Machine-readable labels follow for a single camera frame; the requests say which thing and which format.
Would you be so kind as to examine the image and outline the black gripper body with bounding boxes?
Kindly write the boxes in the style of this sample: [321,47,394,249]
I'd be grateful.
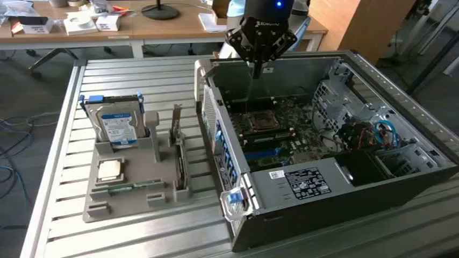
[238,0,294,64]

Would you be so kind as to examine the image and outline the Nvidia graphics card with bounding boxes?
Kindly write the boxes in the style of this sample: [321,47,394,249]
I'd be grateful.
[171,103,190,193]

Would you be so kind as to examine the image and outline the white paper stack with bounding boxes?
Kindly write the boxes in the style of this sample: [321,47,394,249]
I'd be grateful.
[198,12,228,33]

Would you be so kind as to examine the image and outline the brown cardboard box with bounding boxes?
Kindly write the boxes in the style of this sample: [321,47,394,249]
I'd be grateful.
[211,0,231,19]

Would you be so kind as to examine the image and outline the black lamp base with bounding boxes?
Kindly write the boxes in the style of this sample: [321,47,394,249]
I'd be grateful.
[140,0,180,21]

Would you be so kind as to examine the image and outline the wooden cabinet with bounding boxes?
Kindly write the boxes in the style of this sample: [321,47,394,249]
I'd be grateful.
[309,0,419,65]

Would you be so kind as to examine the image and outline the perforated metal drive cage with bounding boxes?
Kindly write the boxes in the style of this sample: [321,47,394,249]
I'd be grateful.
[311,79,365,135]

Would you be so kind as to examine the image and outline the metal CPU socket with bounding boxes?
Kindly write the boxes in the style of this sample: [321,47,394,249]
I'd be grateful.
[246,111,281,133]

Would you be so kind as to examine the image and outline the RAM stick with black label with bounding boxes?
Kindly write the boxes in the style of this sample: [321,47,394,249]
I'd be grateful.
[250,132,293,144]

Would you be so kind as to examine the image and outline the white labelled box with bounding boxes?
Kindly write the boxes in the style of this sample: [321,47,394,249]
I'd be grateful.
[94,15,122,32]

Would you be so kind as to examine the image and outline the blue card retainer strip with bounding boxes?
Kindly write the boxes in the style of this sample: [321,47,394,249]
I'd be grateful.
[214,120,240,187]

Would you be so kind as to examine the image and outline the blue expansion slot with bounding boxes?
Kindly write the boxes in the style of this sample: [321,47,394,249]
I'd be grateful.
[244,148,282,160]

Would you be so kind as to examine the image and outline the flat white box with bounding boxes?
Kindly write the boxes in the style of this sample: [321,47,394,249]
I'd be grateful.
[63,13,99,37]

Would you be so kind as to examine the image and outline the white tape roll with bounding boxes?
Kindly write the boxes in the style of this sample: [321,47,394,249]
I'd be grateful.
[68,16,95,29]

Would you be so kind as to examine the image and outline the hard disk with blue carrier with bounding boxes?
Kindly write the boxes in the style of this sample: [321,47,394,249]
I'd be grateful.
[79,90,148,150]

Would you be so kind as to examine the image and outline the grey power supply unit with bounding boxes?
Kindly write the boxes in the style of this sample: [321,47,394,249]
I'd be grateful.
[250,157,357,210]

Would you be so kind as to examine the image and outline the grey parts rack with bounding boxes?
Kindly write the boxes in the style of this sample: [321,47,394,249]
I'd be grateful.
[82,110,196,224]

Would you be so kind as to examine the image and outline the metal disk bay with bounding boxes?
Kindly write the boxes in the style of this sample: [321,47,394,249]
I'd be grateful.
[375,139,445,180]

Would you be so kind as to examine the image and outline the white box with black lid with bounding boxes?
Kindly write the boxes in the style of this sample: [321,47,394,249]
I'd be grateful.
[16,16,55,35]

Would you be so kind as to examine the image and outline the silver CPU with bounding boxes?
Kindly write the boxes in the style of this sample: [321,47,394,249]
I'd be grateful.
[96,160,123,182]

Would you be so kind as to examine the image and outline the green RAM stick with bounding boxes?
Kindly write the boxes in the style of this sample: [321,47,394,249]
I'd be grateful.
[91,179,163,192]

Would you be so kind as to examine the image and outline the clear plastic bags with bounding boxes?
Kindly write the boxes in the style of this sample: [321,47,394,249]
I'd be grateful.
[0,0,42,17]

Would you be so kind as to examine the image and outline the open black PC case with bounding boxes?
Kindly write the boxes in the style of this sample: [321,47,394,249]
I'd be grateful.
[194,49,459,253]

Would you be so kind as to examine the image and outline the black wire bundle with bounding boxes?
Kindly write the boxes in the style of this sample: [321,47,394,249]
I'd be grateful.
[335,120,365,151]

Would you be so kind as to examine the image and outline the blue SATA wire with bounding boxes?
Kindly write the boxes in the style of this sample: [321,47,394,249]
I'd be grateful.
[373,120,403,151]

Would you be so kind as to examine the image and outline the red and orange wires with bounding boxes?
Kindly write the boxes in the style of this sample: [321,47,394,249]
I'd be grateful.
[358,125,391,151]

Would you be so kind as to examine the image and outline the grey floor cable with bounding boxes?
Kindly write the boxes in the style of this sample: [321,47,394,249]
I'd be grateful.
[0,111,60,128]

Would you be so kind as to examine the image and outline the black floor cable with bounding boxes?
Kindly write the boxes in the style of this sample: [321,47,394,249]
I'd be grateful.
[0,131,31,200]

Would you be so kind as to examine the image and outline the blue floor cable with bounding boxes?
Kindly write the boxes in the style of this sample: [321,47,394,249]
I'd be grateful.
[0,118,34,231]

